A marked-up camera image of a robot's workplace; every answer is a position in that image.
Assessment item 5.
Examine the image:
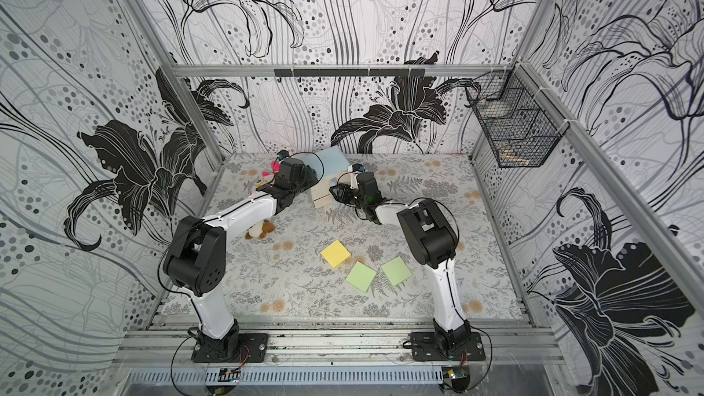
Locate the blue wooden drawer box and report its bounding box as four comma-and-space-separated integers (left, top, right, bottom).
310, 146, 351, 209

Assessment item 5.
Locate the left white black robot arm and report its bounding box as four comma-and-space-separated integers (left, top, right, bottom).
161, 150, 325, 363

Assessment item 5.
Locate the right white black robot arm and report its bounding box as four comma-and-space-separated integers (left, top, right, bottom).
329, 172, 472, 358

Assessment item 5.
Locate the yellow sticky note pad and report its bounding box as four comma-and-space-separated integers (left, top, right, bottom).
320, 240, 351, 269

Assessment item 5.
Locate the left green sticky note pad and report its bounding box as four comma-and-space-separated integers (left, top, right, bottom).
346, 261, 377, 293

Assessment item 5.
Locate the green sticky note pad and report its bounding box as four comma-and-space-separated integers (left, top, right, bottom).
346, 261, 377, 293
381, 257, 413, 286

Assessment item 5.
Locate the right green sticky note pad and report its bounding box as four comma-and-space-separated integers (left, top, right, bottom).
381, 257, 413, 286

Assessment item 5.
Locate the pink white owl plush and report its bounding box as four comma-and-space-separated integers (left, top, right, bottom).
250, 161, 281, 195

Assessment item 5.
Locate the small brown dog plush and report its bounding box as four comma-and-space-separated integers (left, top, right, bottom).
245, 220, 276, 240

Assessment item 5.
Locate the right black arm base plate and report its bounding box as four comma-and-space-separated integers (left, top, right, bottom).
403, 332, 487, 362

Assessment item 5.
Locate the black wire basket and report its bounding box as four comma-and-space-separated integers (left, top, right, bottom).
464, 65, 563, 169

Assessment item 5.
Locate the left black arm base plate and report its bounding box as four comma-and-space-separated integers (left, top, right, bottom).
191, 333, 269, 364

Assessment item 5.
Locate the white slotted cable duct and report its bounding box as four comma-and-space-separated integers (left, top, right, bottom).
205, 366, 444, 386

